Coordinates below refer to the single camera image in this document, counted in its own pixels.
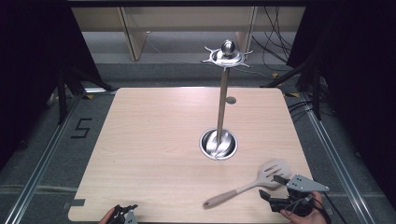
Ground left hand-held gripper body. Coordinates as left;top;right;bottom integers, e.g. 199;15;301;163
114;208;139;224

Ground grey tape strip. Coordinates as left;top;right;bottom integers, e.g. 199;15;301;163
63;198;86;210

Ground dark curtain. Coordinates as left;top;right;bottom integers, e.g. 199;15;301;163
286;0;396;203
0;0;106;171

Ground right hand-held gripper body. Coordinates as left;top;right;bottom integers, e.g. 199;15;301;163
268;174;331;217

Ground person's right hand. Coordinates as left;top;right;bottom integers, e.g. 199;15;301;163
279;190;329;224

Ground black floor cables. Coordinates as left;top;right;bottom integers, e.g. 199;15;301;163
287;98;316;123

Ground black metal stand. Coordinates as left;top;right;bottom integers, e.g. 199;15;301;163
56;65;117;126
261;59;325;121

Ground light wooden cabinet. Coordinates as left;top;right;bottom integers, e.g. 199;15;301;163
70;6;306;62

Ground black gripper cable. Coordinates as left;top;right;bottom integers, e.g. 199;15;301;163
288;191;342;224

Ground black hanging cables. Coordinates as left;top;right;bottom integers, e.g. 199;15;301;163
251;6;297;64

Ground aluminium floor rail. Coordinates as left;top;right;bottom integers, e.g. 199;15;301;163
3;88;117;224
299;92;376;224

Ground person's left hand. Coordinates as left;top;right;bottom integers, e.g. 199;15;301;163
98;207;119;224

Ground grey slotted spatula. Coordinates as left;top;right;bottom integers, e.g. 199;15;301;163
202;159;292;210

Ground metal utensil hanging rack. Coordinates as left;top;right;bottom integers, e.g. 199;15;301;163
199;39;254;161

